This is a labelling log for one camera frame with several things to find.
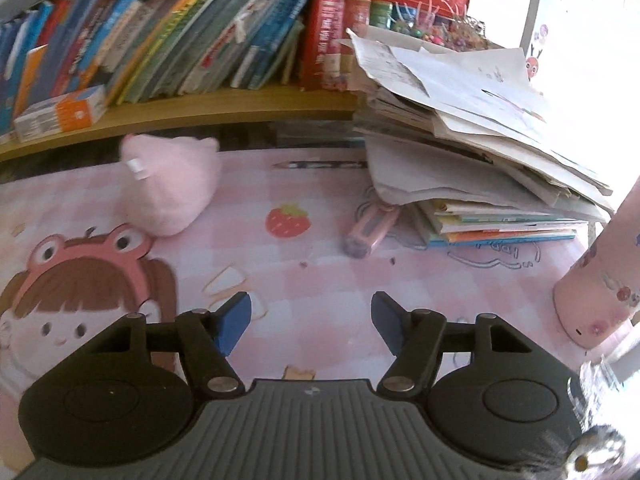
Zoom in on pink utility knife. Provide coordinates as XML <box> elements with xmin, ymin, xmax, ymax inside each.
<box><xmin>343</xmin><ymin>203</ymin><xmax>400</xmax><ymax>259</ymax></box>

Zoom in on pink cartoon desk mat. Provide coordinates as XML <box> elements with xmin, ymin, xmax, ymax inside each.
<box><xmin>0</xmin><ymin>146</ymin><xmax>640</xmax><ymax>476</ymax></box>

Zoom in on pink plush pig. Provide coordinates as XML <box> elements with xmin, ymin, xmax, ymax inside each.
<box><xmin>119</xmin><ymin>134</ymin><xmax>222</xmax><ymax>237</ymax></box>

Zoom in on pink cylinder container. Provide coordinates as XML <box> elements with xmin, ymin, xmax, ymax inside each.
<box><xmin>553</xmin><ymin>185</ymin><xmax>640</xmax><ymax>350</ymax></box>

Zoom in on black pen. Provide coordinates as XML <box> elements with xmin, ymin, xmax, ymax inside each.
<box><xmin>273</xmin><ymin>160</ymin><xmax>368</xmax><ymax>169</ymax></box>

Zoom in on stack of papers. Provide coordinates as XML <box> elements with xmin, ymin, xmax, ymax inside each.
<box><xmin>348</xmin><ymin>32</ymin><xmax>614</xmax><ymax>246</ymax></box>

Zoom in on white bookshelf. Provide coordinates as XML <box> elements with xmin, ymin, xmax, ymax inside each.
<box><xmin>1</xmin><ymin>0</ymin><xmax>540</xmax><ymax>160</ymax></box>

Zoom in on toothpaste box on shelf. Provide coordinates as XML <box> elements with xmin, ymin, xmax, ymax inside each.
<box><xmin>14</xmin><ymin>84</ymin><xmax>106</xmax><ymax>142</ymax></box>

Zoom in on red dictionary books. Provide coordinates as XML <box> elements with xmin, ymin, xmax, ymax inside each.
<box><xmin>297</xmin><ymin>0</ymin><xmax>470</xmax><ymax>91</ymax></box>

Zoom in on row of leaning books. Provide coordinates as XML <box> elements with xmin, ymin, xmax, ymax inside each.
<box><xmin>1</xmin><ymin>0</ymin><xmax>309</xmax><ymax>138</ymax></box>

